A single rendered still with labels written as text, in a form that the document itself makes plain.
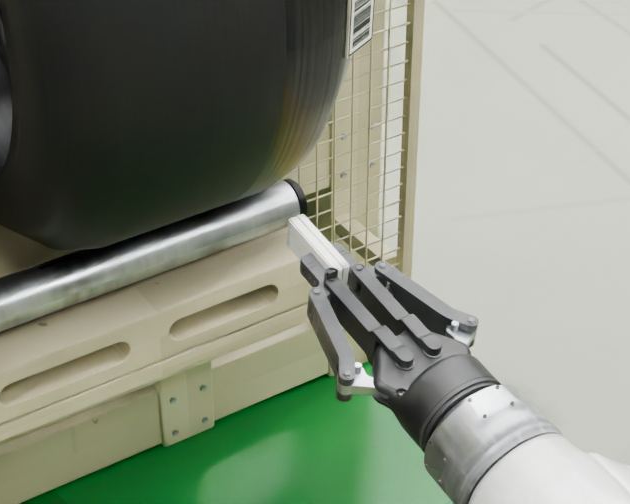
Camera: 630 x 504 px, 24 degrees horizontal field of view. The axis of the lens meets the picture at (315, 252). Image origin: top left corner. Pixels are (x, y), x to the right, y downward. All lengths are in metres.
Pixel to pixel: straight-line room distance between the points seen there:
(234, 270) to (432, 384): 0.40
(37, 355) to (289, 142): 0.30
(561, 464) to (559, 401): 1.59
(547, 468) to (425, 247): 1.94
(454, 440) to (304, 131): 0.34
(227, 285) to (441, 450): 0.41
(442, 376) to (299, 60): 0.29
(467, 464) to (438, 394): 0.06
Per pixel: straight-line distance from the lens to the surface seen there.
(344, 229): 2.35
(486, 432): 1.01
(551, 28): 3.74
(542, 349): 2.68
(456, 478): 1.02
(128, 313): 1.35
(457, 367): 1.05
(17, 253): 1.55
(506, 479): 0.99
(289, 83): 1.17
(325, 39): 1.17
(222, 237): 1.37
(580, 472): 0.99
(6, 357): 1.32
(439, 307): 1.13
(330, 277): 1.13
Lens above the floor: 1.70
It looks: 36 degrees down
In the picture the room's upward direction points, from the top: straight up
